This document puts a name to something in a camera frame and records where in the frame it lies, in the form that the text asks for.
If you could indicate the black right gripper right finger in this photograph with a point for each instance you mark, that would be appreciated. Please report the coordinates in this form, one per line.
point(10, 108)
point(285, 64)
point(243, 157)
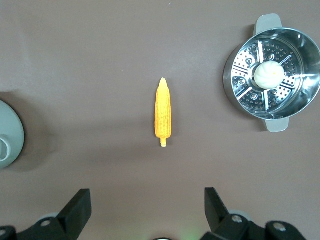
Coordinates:
point(217, 212)

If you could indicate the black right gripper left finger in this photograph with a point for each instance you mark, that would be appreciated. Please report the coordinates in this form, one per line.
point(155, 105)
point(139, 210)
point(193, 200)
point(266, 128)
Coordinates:
point(75, 212)

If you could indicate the yellow corn cob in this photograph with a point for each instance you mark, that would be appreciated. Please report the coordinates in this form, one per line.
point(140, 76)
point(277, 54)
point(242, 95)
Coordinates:
point(163, 112)

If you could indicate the stainless steel pot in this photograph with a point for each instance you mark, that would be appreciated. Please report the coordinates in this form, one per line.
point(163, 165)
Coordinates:
point(230, 82)

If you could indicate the pale green plate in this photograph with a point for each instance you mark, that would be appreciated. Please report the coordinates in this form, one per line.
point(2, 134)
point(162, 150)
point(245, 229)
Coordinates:
point(12, 130)

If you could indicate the perforated steel steamer plate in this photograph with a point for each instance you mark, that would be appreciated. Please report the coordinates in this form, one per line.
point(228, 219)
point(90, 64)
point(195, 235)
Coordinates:
point(246, 75)

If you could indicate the white steamed bun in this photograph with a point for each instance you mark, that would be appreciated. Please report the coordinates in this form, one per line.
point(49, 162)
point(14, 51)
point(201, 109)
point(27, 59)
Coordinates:
point(269, 75)

